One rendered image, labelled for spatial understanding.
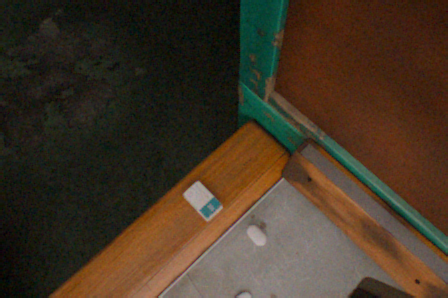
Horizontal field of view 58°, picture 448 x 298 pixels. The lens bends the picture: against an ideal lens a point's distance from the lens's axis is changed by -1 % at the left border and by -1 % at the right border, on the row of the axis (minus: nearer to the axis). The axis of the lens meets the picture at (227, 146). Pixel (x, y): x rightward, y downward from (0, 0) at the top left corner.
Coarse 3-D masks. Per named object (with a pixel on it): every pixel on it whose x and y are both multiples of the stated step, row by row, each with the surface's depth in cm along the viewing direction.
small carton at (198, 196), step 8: (200, 184) 69; (184, 192) 69; (192, 192) 69; (200, 192) 69; (208, 192) 69; (192, 200) 68; (200, 200) 68; (208, 200) 68; (216, 200) 68; (200, 208) 68; (208, 208) 68; (216, 208) 68; (208, 216) 67
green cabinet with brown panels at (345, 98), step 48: (288, 0) 48; (336, 0) 42; (384, 0) 38; (432, 0) 34; (240, 48) 63; (288, 48) 55; (336, 48) 48; (384, 48) 42; (432, 48) 37; (288, 96) 64; (336, 96) 54; (384, 96) 47; (432, 96) 41; (336, 144) 62; (384, 144) 53; (432, 144) 46; (384, 192) 59; (432, 192) 52; (432, 240) 58
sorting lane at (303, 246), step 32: (288, 192) 73; (256, 224) 71; (288, 224) 71; (320, 224) 71; (224, 256) 69; (256, 256) 69; (288, 256) 69; (320, 256) 69; (352, 256) 69; (192, 288) 67; (224, 288) 67; (256, 288) 67; (288, 288) 67; (320, 288) 67; (352, 288) 67
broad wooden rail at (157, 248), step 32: (256, 128) 76; (224, 160) 73; (256, 160) 73; (224, 192) 71; (256, 192) 72; (160, 224) 69; (192, 224) 69; (224, 224) 70; (96, 256) 67; (128, 256) 67; (160, 256) 67; (192, 256) 68; (64, 288) 65; (96, 288) 65; (128, 288) 65; (160, 288) 66
